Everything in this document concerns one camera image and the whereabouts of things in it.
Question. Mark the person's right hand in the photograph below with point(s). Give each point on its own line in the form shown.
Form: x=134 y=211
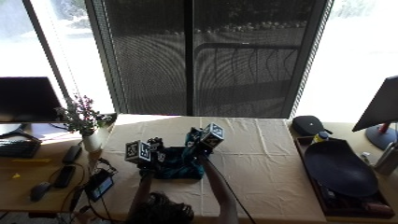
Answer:
x=197 y=141

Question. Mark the person's left hand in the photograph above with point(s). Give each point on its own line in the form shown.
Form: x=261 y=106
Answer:
x=154 y=152

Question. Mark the dark teal cloth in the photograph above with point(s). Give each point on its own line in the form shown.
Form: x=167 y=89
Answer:
x=178 y=161

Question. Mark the white marker cube left glove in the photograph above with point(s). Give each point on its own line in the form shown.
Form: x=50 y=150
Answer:
x=137 y=151

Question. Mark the white marker cube glove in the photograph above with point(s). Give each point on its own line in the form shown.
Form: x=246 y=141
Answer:
x=137 y=151
x=211 y=135

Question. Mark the white marker cube right glove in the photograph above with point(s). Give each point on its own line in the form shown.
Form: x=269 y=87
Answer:
x=211 y=135

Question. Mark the white vase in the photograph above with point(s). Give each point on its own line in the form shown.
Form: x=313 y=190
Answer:
x=92 y=141

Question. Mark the cream tablecloth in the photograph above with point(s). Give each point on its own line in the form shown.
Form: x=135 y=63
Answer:
x=257 y=168

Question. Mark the smartphone with blue screen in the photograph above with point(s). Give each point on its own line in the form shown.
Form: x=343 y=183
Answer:
x=98 y=185

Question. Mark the person's head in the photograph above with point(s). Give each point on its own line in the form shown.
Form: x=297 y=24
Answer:
x=161 y=210

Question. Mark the black remote control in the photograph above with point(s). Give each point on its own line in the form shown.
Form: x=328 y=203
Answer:
x=72 y=154
x=65 y=176

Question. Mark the purple flowering plant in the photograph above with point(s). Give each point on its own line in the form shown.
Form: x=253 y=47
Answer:
x=80 y=115

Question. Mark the dark mesh window screen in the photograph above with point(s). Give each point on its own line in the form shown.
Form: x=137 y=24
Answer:
x=206 y=59

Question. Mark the yellow ruler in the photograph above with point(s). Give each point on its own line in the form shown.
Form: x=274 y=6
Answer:
x=30 y=160

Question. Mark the black keyboard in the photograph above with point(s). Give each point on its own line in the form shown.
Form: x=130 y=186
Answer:
x=16 y=148

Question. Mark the black computer monitor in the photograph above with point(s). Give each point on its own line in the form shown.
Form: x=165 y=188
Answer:
x=24 y=99

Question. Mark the dark oval platter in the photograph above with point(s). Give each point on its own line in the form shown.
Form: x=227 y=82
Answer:
x=339 y=168

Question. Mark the dark wooden tray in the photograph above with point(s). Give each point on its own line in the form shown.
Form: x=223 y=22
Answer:
x=351 y=199

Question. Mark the dark monitor with red stand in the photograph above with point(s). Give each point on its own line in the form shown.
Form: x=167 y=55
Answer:
x=379 y=109

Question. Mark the silver metal canister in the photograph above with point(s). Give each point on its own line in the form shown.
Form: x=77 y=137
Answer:
x=387 y=160

